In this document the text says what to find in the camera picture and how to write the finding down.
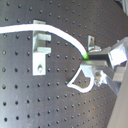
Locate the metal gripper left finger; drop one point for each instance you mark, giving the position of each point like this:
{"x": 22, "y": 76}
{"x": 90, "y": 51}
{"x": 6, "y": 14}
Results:
{"x": 102, "y": 74}

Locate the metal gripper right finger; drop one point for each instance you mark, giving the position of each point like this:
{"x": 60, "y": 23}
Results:
{"x": 115, "y": 55}

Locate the small metal bracket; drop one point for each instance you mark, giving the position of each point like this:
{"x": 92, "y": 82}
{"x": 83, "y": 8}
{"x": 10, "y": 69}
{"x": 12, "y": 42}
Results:
{"x": 91, "y": 44}

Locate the metal cable routing clip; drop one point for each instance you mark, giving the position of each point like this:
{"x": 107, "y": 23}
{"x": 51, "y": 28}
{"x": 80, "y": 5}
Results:
{"x": 39, "y": 52}

